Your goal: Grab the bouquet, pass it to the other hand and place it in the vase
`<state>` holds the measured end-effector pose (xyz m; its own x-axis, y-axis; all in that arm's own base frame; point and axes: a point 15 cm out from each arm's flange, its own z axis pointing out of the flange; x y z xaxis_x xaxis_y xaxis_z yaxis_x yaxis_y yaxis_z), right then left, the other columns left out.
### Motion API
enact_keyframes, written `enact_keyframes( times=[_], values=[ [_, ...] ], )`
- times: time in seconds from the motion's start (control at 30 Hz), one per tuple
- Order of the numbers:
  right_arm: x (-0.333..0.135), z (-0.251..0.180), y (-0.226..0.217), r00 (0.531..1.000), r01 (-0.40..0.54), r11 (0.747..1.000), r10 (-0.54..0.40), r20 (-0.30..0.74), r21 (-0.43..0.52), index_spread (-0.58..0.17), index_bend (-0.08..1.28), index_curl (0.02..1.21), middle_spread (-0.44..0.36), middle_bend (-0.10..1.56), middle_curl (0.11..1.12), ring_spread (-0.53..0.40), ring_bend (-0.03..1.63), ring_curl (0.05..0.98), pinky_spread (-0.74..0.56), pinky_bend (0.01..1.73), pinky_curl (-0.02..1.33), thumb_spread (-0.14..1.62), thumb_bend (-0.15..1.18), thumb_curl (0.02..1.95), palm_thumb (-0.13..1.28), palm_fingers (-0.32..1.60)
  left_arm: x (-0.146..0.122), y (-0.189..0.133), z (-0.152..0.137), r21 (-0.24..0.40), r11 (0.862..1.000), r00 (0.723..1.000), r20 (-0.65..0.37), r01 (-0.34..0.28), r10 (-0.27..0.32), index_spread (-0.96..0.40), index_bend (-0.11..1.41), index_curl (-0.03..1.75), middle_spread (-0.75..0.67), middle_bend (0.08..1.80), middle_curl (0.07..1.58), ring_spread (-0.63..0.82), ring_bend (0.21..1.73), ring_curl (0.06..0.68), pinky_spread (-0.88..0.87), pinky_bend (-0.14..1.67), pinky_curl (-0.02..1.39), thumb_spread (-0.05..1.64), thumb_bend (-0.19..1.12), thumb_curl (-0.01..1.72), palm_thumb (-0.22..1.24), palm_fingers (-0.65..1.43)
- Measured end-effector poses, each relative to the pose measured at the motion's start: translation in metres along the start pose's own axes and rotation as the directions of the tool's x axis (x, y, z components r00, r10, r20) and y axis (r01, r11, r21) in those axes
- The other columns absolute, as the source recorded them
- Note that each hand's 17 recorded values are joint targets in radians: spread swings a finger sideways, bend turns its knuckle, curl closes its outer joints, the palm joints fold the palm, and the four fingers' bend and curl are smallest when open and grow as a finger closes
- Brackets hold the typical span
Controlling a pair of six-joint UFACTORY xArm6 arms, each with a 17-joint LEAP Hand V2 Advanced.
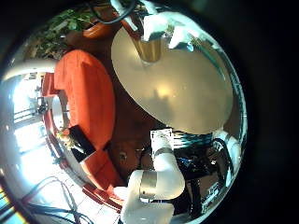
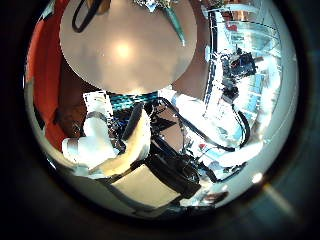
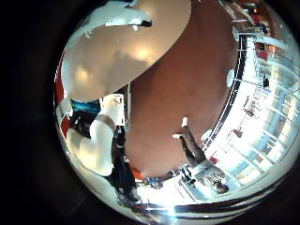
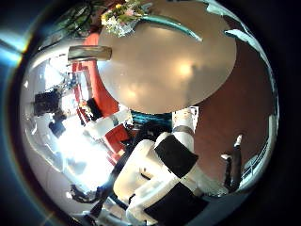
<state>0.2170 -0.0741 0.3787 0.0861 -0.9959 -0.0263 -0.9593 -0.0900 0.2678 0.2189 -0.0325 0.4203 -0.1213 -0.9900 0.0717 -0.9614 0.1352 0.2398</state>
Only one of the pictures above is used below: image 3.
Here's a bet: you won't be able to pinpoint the teal striped panel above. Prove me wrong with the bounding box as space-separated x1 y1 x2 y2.
70 98 101 114

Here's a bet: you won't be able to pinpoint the round white floor disc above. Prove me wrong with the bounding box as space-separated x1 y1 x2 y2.
201 128 214 143
226 68 235 88

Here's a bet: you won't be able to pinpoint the person in black trousers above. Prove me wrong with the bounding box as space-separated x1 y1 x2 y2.
172 116 230 195

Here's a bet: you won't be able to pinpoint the orange box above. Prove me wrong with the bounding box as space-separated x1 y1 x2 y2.
130 168 145 182

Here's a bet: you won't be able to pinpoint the desk with equipment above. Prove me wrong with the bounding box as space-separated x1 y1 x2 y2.
171 167 201 188

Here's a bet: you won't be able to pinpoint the black cable bundle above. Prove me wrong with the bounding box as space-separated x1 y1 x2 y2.
110 125 140 203

